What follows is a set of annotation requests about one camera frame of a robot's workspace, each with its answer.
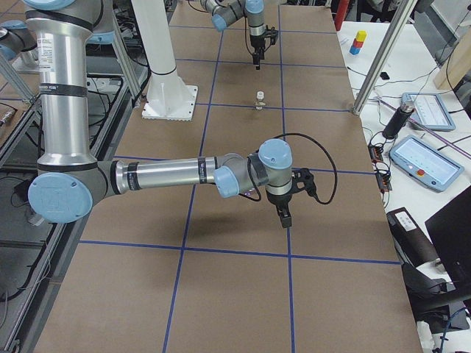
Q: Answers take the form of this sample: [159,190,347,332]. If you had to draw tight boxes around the black water bottle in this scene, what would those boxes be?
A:
[382,101,414,140]

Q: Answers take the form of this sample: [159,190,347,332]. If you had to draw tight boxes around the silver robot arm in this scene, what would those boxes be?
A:
[23,1,294,228]
[199,0,269,71]

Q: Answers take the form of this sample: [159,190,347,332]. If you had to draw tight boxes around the aluminium frame post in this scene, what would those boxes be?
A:
[352,0,418,115]

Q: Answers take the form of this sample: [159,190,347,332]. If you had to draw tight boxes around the stacked colour blocks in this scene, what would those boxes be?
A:
[349,30,367,55]

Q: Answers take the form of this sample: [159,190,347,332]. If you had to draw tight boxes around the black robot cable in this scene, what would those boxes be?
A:
[242,132,339,205]

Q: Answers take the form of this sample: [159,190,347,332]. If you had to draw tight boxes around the black monitor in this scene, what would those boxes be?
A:
[425,187,471,288]

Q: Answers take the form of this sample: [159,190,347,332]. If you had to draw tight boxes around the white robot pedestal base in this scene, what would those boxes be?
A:
[132,0,198,121]

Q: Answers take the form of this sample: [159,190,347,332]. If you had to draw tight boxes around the far teach pendant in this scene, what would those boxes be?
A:
[401,93,456,132]

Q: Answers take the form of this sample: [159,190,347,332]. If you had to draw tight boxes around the teach pendant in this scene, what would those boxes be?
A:
[401,93,456,132]
[389,135,464,192]

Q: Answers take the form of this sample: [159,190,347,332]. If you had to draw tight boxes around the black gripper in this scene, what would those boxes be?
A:
[266,192,292,228]
[249,35,266,70]

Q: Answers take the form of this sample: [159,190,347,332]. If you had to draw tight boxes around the near teach pendant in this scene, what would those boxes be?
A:
[389,135,464,192]

